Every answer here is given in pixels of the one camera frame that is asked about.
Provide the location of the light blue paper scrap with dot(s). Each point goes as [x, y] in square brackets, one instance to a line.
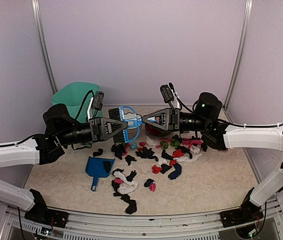
[134, 146]

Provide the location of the pink and navy scrap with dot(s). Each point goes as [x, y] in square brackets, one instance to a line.
[150, 184]

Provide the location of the black paper scrap front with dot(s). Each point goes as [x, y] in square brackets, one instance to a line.
[132, 205]

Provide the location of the red paper scrap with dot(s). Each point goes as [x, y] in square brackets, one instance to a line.
[156, 169]

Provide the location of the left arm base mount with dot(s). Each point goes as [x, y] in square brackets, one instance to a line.
[40, 213]

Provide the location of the black scrap near bin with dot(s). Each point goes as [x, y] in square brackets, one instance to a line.
[98, 152]

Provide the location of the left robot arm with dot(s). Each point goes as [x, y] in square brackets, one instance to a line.
[62, 131]

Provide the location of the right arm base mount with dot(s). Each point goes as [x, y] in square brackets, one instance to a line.
[247, 212]

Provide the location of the blue plastic dustpan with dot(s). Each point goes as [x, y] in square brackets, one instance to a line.
[95, 169]

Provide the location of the red patterned bowl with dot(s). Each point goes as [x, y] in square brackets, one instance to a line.
[156, 132]

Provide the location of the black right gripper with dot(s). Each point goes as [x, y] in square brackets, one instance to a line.
[168, 121]

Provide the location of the black scrap in dustpan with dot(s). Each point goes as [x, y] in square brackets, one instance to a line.
[107, 165]

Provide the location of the white paper scrap centre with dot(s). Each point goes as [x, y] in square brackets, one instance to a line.
[150, 141]

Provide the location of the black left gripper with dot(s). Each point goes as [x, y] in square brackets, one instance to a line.
[99, 130]

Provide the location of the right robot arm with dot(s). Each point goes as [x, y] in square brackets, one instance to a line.
[222, 135]

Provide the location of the teal plastic waste bin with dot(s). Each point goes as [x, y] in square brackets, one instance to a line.
[72, 95]

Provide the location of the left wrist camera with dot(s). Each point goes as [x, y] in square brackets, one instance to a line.
[95, 105]

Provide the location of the blue hand brush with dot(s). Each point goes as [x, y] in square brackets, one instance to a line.
[130, 124]

